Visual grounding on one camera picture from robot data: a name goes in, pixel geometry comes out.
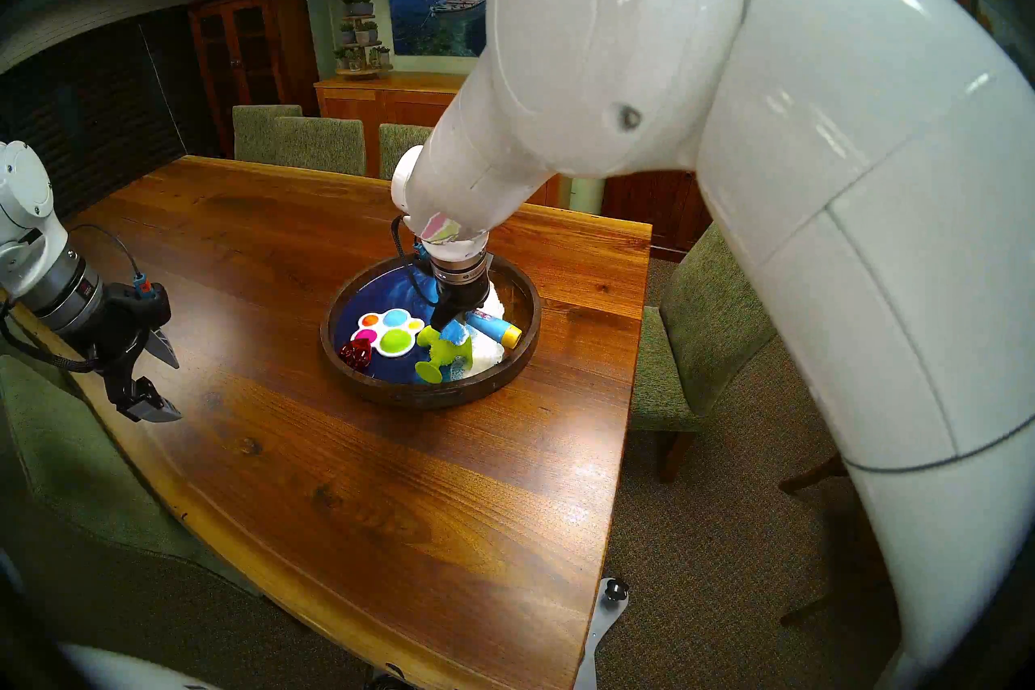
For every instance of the wooden glass door cabinet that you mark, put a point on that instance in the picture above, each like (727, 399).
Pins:
(291, 42)

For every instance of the tiered stand with potted plants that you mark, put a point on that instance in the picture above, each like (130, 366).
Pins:
(361, 33)

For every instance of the light wooden sideboard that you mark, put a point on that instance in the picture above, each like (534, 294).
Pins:
(380, 100)

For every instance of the red translucent heart toy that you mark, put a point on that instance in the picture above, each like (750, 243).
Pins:
(356, 355)

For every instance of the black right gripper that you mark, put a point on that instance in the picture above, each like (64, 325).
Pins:
(462, 292)

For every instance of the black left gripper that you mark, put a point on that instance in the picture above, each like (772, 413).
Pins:
(121, 341)

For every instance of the blue tube toy yellow cap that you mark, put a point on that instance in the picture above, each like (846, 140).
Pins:
(493, 324)

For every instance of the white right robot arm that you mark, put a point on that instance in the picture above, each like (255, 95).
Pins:
(808, 130)

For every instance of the round wooden blue resin tray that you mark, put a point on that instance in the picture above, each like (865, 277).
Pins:
(517, 300)

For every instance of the dark wooden chair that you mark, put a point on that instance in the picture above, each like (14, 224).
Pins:
(808, 478)

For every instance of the green upholstered dining chair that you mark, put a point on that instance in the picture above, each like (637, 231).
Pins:
(323, 145)
(255, 130)
(400, 147)
(695, 341)
(73, 470)

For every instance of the lime green suction cup toy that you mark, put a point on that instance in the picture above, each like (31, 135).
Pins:
(443, 357)

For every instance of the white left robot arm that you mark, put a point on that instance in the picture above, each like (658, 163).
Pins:
(32, 244)

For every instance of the white multicolour pop bubble toy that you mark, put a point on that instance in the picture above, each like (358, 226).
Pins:
(388, 333)

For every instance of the white metal bracket black knob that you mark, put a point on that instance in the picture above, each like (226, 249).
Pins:
(594, 640)

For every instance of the dark window blind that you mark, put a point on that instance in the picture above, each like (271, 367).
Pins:
(97, 114)

